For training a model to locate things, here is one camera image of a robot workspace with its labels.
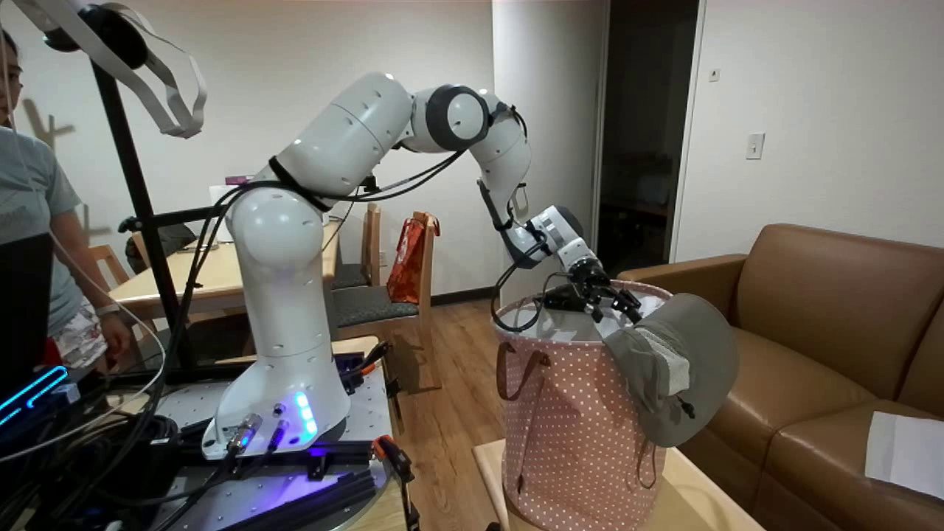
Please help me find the headset with white strap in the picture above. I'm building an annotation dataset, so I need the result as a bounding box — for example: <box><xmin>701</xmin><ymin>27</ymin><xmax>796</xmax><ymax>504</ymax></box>
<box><xmin>13</xmin><ymin>0</ymin><xmax>208</xmax><ymax>139</ymax></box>

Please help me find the person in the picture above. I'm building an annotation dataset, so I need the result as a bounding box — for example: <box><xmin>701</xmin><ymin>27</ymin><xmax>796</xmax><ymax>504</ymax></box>
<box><xmin>0</xmin><ymin>28</ymin><xmax>134</xmax><ymax>372</ymax></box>

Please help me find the white paper sheet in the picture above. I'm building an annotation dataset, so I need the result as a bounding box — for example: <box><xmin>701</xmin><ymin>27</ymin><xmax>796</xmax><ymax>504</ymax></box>
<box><xmin>864</xmin><ymin>411</ymin><xmax>944</xmax><ymax>502</ymax></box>

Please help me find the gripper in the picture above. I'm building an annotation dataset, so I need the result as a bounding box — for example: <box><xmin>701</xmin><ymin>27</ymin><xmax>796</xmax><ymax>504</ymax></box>
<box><xmin>569</xmin><ymin>260</ymin><xmax>644</xmax><ymax>325</ymax></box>

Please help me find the grey hat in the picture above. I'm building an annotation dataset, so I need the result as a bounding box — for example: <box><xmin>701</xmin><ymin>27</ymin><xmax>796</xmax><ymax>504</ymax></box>
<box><xmin>603</xmin><ymin>293</ymin><xmax>740</xmax><ymax>449</ymax></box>

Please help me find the brown leather sofa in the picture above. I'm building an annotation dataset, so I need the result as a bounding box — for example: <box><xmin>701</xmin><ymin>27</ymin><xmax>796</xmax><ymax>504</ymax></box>
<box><xmin>617</xmin><ymin>223</ymin><xmax>944</xmax><ymax>531</ymax></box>

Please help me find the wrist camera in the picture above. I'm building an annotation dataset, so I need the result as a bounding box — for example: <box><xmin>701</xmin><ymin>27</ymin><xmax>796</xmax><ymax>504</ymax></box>
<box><xmin>544</xmin><ymin>284</ymin><xmax>589</xmax><ymax>313</ymax></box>

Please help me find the wooden table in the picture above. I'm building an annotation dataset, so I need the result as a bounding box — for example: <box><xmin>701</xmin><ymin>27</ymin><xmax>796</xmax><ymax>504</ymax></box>
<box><xmin>108</xmin><ymin>220</ymin><xmax>341</xmax><ymax>322</ymax></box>

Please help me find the black stand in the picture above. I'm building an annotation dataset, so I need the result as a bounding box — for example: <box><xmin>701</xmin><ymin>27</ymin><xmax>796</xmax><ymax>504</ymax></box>
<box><xmin>88</xmin><ymin>59</ymin><xmax>222</xmax><ymax>373</ymax></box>

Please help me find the wooden chair with grey seat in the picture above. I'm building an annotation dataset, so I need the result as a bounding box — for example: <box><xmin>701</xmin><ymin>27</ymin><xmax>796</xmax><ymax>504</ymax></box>
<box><xmin>330</xmin><ymin>211</ymin><xmax>443</xmax><ymax>393</ymax></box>
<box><xmin>330</xmin><ymin>203</ymin><xmax>383</xmax><ymax>291</ymax></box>

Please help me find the red bag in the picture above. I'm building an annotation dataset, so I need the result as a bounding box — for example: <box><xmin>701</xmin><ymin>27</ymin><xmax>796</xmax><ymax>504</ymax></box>
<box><xmin>386</xmin><ymin>215</ymin><xmax>442</xmax><ymax>305</ymax></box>

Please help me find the black computer with blue light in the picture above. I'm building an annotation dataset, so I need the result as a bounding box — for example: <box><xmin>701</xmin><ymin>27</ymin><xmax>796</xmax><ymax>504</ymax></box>
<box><xmin>0</xmin><ymin>364</ymin><xmax>80</xmax><ymax>443</ymax></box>

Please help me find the black monitor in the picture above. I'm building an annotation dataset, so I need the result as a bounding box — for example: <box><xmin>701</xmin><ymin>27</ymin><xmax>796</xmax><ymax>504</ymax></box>
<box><xmin>0</xmin><ymin>232</ymin><xmax>55</xmax><ymax>403</ymax></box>

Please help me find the orange and black clamp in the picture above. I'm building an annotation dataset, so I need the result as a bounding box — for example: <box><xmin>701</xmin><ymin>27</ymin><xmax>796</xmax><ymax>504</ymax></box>
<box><xmin>370</xmin><ymin>434</ymin><xmax>421</xmax><ymax>531</ymax></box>

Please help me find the doorway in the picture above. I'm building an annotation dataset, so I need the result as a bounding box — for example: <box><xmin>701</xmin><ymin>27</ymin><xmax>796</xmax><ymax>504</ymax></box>
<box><xmin>594</xmin><ymin>0</ymin><xmax>703</xmax><ymax>279</ymax></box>

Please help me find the pink dotted laundry bag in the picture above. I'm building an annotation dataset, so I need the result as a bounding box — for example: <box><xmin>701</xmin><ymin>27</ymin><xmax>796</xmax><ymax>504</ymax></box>
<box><xmin>492</xmin><ymin>280</ymin><xmax>676</xmax><ymax>531</ymax></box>

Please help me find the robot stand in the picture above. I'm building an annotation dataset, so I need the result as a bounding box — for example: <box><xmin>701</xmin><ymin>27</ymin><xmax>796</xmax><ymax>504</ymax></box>
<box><xmin>0</xmin><ymin>336</ymin><xmax>414</xmax><ymax>531</ymax></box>

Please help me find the white box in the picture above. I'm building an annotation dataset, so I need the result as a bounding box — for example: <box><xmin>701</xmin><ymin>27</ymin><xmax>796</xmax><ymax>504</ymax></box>
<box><xmin>209</xmin><ymin>184</ymin><xmax>238</xmax><ymax>222</ymax></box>

